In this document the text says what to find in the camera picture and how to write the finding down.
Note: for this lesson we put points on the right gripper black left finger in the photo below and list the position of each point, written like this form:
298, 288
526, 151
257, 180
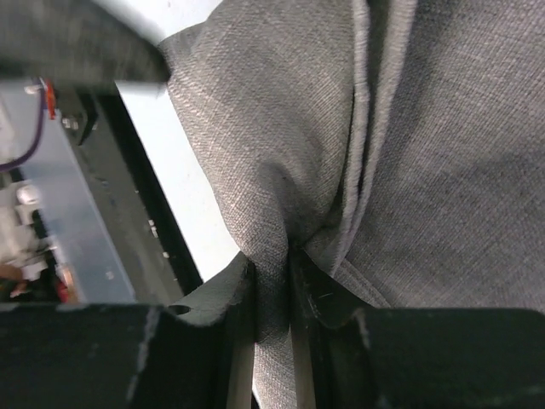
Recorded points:
197, 353

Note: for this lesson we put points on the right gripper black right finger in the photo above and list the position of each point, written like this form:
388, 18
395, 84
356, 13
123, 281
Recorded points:
348, 354

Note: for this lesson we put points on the grey cloth napkin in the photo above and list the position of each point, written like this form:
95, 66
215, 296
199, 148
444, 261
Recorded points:
399, 144

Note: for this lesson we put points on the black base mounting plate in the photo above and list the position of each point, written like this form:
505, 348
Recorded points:
154, 255

